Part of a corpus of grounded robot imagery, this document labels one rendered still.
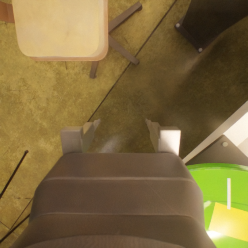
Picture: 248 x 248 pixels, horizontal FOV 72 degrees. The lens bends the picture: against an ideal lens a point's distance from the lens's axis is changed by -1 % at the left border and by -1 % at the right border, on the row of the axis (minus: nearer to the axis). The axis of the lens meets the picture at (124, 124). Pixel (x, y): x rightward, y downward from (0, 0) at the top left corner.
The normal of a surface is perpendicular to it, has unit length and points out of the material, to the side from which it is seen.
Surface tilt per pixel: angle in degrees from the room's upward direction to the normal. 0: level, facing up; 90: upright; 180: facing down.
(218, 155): 0
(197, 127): 0
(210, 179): 25
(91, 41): 0
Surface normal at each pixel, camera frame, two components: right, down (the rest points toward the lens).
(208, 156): -0.21, 0.29
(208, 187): -0.27, -0.13
